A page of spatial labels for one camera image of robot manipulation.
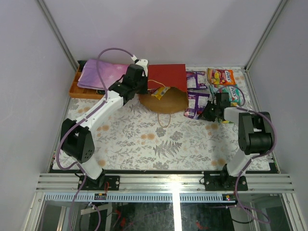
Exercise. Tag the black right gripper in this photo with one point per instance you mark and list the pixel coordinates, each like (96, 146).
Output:
(205, 115)

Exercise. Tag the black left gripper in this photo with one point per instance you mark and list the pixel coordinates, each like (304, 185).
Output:
(142, 84)

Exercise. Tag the purple candy bag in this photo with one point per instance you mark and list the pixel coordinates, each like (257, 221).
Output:
(196, 81)
(196, 104)

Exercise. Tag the green yellow candy bag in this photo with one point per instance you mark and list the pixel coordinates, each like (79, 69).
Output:
(231, 104)

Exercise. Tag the teal Fox's mint candy bag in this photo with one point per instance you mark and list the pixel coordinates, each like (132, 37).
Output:
(232, 90)

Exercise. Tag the yellow snack packet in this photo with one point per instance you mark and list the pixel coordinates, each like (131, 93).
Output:
(160, 92)

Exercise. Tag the orange Fox's fruits candy bag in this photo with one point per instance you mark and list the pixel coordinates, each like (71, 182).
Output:
(220, 76)

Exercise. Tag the red brown paper bag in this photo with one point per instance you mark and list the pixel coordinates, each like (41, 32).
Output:
(168, 79)

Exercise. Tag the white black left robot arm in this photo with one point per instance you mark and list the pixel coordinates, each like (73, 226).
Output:
(77, 135)

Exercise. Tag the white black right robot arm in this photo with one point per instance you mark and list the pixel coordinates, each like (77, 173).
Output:
(256, 138)

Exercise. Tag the pink purple folded cloth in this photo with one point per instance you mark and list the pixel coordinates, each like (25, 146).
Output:
(110, 73)

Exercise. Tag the wooden tray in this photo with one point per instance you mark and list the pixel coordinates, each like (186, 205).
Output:
(82, 93)

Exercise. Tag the left aluminium frame post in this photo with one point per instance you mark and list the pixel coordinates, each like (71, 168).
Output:
(57, 33)

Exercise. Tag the aluminium frame post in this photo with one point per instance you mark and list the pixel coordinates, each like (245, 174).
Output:
(57, 33)
(278, 11)

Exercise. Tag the right aluminium frame post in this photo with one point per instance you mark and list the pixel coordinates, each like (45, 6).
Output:
(278, 11)

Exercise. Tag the aluminium front rail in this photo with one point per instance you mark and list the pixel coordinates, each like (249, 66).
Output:
(253, 183)

